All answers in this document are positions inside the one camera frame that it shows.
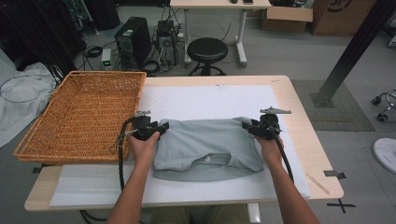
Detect white table leg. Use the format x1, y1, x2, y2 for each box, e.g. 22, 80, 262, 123
246, 203, 262, 224

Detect white foam mat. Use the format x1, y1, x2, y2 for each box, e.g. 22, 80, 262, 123
49, 84, 312, 208

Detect black round stool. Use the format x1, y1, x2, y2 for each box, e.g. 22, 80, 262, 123
186, 36, 229, 77

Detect open-frame computer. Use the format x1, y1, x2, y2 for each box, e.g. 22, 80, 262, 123
155, 20, 180, 67

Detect person's khaki trousers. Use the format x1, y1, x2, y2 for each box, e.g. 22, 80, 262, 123
148, 204, 250, 224

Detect light wooden desk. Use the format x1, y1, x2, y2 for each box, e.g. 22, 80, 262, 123
169, 0, 273, 68

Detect black metal post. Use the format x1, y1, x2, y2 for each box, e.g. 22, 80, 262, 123
309, 0, 396, 109

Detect white cloth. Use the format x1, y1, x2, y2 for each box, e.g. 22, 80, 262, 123
0, 49, 58, 148

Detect white power box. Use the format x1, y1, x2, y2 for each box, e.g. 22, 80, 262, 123
101, 48, 113, 71

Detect large cardboard box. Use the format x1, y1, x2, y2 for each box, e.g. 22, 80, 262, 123
307, 0, 379, 37

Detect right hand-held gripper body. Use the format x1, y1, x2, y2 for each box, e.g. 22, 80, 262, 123
259, 106, 292, 141

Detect white round base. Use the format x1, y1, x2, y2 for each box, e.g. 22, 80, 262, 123
372, 137, 396, 175

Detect black computer tower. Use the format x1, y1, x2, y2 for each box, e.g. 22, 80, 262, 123
114, 16, 153, 69

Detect office chair base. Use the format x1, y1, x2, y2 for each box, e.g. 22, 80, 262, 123
371, 89, 396, 123

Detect grey-green printed t-shirt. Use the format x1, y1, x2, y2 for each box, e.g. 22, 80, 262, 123
152, 116, 265, 183

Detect person's right hand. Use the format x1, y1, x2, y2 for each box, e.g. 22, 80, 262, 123
255, 134, 285, 169

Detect black cable coil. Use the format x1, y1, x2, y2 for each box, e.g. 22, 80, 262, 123
83, 45, 104, 59
141, 59, 163, 76

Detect black tape cross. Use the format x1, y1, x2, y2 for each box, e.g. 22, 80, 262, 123
326, 198, 357, 215

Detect wicker basket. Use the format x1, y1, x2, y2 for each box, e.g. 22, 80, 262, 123
12, 70, 148, 165

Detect black curtain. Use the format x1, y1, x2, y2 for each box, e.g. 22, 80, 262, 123
0, 0, 87, 76

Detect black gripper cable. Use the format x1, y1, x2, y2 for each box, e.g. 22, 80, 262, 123
78, 116, 138, 222
272, 130, 295, 185

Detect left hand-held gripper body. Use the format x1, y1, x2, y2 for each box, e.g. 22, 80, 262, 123
130, 109, 161, 142

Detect grey floor mat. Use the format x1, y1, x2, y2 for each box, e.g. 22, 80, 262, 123
290, 78, 376, 133

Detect black bin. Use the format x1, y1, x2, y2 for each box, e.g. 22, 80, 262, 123
83, 0, 121, 31

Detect thin black floor cable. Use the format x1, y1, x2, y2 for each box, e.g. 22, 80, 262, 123
217, 21, 232, 42

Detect thin grey cord loop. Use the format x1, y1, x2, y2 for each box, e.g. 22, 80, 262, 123
110, 130, 138, 152

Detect black tape strip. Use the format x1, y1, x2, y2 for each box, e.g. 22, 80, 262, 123
322, 169, 347, 180
32, 163, 52, 175

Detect open cardboard box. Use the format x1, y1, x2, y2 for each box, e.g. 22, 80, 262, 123
261, 6, 314, 35

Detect person's left hand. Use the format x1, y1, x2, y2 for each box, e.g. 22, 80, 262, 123
128, 131, 161, 171

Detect thin black cable loop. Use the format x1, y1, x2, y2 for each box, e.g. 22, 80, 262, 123
0, 74, 54, 105

